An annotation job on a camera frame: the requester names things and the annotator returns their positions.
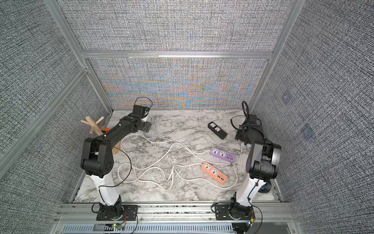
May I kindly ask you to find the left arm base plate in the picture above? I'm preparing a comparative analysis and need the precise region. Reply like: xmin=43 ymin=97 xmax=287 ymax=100
xmin=96 ymin=203 xmax=138 ymax=221

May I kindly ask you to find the aluminium front rail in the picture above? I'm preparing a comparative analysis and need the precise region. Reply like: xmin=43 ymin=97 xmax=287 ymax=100
xmin=53 ymin=201 xmax=299 ymax=223

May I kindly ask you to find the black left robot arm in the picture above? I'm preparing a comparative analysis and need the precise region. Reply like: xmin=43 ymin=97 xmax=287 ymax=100
xmin=80 ymin=104 xmax=152 ymax=216

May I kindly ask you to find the pink power strip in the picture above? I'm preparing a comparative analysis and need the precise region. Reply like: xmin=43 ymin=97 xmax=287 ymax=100
xmin=201 ymin=162 xmax=228 ymax=185

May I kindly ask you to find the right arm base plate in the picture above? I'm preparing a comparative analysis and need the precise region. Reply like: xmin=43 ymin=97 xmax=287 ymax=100
xmin=211 ymin=203 xmax=256 ymax=222

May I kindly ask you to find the wooden mug tree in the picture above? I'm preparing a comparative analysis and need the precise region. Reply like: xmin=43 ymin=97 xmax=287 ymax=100
xmin=80 ymin=116 xmax=105 ymax=136

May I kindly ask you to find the black and white power strip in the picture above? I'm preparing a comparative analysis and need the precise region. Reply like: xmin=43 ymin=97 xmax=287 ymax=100
xmin=119 ymin=121 xmax=243 ymax=153

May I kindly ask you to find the dark blue bowl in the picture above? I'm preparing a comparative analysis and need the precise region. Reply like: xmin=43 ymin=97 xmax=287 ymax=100
xmin=258 ymin=182 xmax=272 ymax=194

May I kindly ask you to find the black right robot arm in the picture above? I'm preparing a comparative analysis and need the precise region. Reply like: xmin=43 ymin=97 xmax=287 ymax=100
xmin=229 ymin=114 xmax=281 ymax=214

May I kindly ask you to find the purple power strip white cord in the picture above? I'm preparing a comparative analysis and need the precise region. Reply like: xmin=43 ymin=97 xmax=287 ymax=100
xmin=121 ymin=137 xmax=243 ymax=170

